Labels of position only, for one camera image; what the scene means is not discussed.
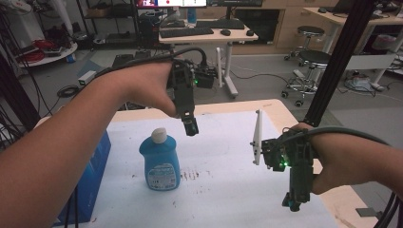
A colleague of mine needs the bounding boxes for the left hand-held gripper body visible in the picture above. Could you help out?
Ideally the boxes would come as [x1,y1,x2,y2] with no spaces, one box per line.
[165,58,220,120]

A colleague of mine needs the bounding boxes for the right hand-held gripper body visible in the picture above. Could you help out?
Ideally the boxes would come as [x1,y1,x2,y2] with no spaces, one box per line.
[249,108,317,203]

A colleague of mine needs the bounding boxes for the person's left hand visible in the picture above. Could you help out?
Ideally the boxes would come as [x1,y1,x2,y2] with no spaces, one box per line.
[123,61,179,119]

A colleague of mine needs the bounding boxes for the person's right hand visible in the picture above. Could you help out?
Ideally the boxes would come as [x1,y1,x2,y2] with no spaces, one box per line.
[290,122,378,196]

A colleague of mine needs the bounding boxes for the blue bottle with white cap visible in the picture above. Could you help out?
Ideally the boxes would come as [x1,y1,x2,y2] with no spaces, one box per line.
[138,126,182,192]

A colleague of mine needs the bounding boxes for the black keyboard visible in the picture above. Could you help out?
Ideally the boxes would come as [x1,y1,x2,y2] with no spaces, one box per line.
[195,18,246,30]
[159,27,215,39]

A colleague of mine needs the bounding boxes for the light wooden desk white legs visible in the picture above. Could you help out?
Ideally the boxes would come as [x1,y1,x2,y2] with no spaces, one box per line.
[158,18,259,99]

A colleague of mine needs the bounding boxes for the black computer tower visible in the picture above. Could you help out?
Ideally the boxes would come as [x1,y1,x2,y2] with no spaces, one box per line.
[138,11,160,49]

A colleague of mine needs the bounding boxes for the white table mat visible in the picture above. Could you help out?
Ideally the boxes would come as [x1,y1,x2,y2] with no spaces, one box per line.
[67,109,340,228]

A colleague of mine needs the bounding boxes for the small blue bottle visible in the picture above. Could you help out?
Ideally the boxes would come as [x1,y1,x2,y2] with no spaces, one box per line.
[186,7,198,25]

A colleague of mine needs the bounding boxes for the small grey flat piece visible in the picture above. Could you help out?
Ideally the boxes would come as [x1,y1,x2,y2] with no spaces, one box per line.
[355,206,377,219]

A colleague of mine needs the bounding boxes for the computer monitor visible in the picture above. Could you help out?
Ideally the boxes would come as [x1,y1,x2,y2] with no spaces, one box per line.
[206,0,264,9]
[135,0,208,10]

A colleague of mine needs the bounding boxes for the black shelf rack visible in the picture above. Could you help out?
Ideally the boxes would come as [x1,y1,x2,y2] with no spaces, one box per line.
[75,0,141,49]

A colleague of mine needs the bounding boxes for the small white box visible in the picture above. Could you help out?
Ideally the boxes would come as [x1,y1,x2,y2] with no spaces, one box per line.
[77,69,97,86]

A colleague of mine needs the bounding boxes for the black round stool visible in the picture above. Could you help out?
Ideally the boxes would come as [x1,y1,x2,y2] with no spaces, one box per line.
[279,49,333,107]
[283,25,326,62]

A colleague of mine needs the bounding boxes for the black metal stand pole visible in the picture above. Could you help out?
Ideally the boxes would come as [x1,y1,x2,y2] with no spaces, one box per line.
[303,0,378,128]

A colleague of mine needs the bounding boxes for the blue cardboard box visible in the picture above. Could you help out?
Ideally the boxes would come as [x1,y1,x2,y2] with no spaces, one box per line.
[52,129,112,228]

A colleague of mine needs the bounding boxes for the round white table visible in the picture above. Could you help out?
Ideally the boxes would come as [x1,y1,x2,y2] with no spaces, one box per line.
[18,41,79,68]

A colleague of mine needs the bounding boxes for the long light wooden desk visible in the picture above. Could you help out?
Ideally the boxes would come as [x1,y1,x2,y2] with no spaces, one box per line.
[303,5,403,93]

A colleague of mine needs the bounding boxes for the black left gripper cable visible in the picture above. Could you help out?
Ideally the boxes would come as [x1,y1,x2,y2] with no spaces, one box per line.
[94,47,209,80]

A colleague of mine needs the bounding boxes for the grey right gripper cable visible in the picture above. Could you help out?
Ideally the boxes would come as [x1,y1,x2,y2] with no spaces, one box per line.
[281,125,392,147]

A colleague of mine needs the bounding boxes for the black cable bundle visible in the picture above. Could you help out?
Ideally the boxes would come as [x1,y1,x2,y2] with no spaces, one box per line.
[373,191,403,228]

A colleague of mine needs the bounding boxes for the coiled black cable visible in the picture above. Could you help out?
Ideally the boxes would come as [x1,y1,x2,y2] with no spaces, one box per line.
[56,84,81,99]

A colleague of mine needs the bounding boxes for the red coiled cable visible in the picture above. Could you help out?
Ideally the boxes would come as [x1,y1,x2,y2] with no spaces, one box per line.
[18,39,61,64]

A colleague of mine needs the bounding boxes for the black metal frame bar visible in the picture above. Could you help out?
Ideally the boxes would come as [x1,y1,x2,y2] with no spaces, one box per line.
[0,51,43,133]

